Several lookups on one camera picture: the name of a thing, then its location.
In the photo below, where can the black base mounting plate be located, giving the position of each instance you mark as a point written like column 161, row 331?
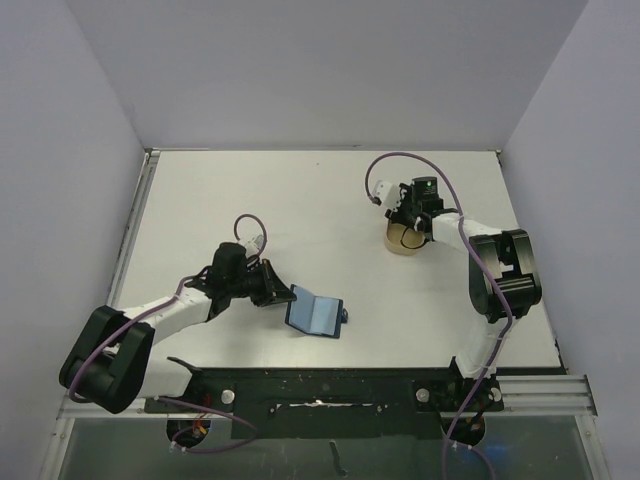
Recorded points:
column 315, row 404

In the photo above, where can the beige oval tray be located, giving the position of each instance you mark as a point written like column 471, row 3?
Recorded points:
column 402, row 240

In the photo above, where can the blue card holder wallet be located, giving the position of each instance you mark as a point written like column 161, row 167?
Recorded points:
column 314, row 315

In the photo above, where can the aluminium front rail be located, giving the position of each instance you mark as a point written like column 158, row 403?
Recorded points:
column 522, row 395

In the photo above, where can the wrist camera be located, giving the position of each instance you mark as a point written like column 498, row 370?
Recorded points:
column 387, row 194
column 254, row 245

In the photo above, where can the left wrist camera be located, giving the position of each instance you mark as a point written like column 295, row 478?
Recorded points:
column 254, row 245

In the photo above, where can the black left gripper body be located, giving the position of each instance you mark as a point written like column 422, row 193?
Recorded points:
column 252, row 282

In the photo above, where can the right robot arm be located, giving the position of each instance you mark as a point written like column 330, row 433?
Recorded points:
column 503, row 280

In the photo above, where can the aluminium left side rail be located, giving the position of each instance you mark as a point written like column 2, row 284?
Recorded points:
column 145, row 180

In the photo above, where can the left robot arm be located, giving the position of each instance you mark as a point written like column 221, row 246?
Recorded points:
column 111, row 362

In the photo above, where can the aluminium rail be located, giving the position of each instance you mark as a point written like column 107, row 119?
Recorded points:
column 145, row 180
column 522, row 395

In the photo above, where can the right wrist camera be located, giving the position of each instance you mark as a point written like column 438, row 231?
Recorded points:
column 387, row 194

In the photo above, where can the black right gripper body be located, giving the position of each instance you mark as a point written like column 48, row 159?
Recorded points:
column 405, row 213

